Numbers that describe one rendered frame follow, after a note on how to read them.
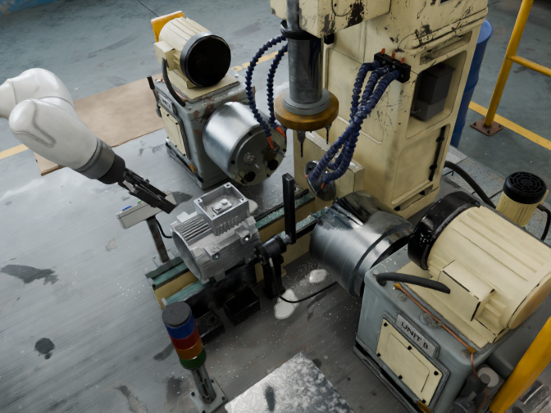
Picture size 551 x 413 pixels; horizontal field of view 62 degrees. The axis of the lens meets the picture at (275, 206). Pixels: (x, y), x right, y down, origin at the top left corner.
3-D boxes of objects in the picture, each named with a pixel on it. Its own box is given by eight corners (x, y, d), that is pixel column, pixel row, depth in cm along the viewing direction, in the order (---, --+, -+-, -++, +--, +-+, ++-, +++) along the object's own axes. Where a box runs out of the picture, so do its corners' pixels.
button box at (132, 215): (172, 204, 147) (165, 189, 146) (177, 203, 141) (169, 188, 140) (122, 229, 141) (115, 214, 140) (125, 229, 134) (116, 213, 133)
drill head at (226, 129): (242, 129, 190) (235, 74, 172) (295, 174, 168) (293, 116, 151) (189, 153, 180) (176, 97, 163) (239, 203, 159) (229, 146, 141)
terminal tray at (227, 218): (231, 198, 137) (228, 181, 132) (251, 218, 131) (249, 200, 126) (197, 217, 133) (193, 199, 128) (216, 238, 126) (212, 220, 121)
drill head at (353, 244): (351, 219, 150) (356, 160, 133) (453, 302, 126) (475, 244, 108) (290, 256, 141) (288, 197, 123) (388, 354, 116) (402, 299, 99)
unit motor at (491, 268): (429, 286, 127) (465, 170, 97) (539, 378, 107) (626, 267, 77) (360, 338, 117) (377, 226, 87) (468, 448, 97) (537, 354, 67)
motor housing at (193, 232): (229, 225, 151) (222, 183, 137) (264, 260, 139) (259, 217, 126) (176, 256, 143) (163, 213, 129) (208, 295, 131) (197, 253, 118)
